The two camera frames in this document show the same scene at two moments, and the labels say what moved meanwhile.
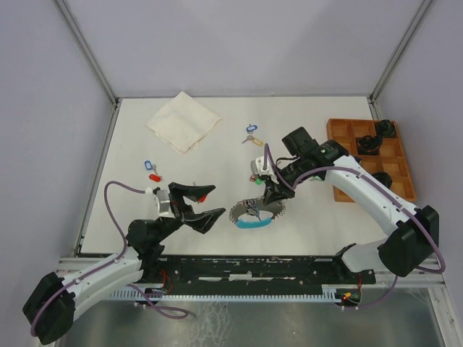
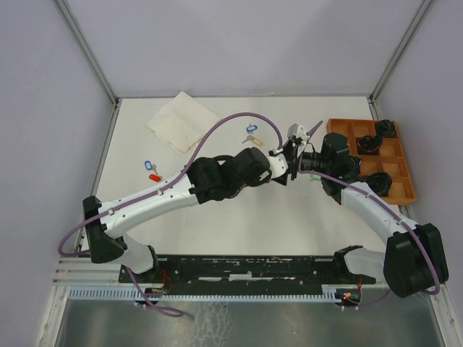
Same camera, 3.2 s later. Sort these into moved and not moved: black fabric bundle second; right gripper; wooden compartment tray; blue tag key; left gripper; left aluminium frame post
Moved: right gripper; left gripper
Not moved: wooden compartment tray; left aluminium frame post; black fabric bundle second; blue tag key
